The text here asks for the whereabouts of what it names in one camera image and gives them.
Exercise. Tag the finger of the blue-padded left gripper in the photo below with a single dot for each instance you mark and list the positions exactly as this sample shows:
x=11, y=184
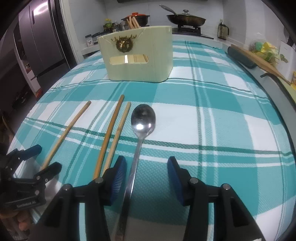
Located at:
x=41, y=177
x=15, y=157

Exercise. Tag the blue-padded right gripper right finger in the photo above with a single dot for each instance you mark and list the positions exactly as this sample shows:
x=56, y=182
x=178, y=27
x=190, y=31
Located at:
x=232, y=220

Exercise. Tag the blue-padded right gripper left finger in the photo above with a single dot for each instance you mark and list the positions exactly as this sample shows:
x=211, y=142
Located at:
x=60, y=220

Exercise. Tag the steel spoon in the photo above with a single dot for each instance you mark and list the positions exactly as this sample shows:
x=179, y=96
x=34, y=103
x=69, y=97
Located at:
x=143, y=122

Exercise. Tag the person's left hand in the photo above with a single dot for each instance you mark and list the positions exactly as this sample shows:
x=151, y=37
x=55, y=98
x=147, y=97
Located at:
x=23, y=218

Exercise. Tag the teal white checkered tablecloth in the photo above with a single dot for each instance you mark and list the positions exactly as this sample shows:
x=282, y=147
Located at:
x=210, y=115

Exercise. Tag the grey refrigerator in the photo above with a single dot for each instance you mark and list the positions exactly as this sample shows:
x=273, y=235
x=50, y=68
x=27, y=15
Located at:
x=42, y=44

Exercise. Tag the white spice jar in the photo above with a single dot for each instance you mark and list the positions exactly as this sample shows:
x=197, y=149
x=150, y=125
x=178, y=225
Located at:
x=89, y=40

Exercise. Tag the green cutting board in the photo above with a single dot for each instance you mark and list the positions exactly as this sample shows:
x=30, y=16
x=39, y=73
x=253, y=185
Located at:
x=291, y=90

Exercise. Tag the black griddle under board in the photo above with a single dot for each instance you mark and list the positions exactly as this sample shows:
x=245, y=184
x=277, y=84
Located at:
x=239, y=57

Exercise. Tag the cream utensil holder box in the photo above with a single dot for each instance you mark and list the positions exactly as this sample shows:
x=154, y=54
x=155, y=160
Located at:
x=118, y=50

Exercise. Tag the wooden cutting board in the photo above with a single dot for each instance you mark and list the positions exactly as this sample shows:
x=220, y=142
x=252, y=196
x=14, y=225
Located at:
x=260, y=62

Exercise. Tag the sauce bottles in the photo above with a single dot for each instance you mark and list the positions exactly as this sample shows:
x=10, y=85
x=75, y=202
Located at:
x=109, y=26

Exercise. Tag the white knife block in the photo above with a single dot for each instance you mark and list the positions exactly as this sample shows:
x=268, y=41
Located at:
x=287, y=67

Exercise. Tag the bag of colourful sponges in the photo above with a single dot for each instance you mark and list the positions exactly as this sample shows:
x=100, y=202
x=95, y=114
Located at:
x=264, y=49

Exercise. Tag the black pot orange lid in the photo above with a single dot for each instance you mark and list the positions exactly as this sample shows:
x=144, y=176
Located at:
x=141, y=18

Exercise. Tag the black gas stove top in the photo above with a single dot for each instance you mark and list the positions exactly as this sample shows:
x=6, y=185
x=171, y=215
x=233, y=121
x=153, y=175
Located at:
x=189, y=31

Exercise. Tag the black wok glass lid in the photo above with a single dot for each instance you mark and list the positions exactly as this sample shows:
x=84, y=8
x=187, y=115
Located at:
x=184, y=19

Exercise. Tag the glass jug with handle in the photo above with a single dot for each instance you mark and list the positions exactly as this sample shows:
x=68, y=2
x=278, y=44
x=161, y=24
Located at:
x=223, y=31

